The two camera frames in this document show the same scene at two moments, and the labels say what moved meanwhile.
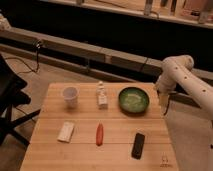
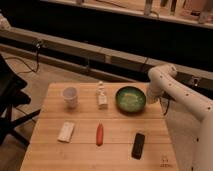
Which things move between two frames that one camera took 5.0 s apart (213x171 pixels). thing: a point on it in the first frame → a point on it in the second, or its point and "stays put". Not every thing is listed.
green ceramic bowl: x=133 y=100 stays put
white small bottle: x=102 y=99 stays put
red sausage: x=99 y=134 stays put
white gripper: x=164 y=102 → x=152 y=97
